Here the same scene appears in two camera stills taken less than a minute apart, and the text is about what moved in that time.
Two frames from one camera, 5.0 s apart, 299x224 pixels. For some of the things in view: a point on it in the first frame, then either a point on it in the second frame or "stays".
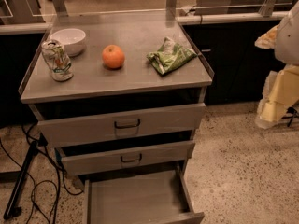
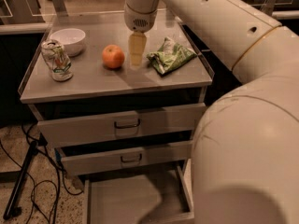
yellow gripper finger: [280, 92] -> [139, 19]
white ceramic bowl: [72, 38] stays
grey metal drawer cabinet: [121, 101] stays
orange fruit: [113, 56] stays
